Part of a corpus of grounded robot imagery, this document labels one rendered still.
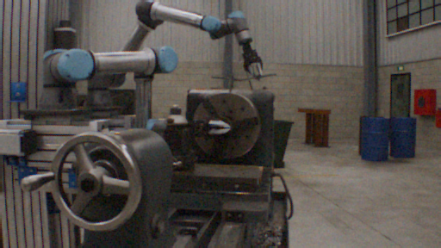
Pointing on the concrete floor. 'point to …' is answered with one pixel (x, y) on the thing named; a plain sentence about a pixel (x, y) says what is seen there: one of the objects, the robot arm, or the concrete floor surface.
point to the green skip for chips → (282, 128)
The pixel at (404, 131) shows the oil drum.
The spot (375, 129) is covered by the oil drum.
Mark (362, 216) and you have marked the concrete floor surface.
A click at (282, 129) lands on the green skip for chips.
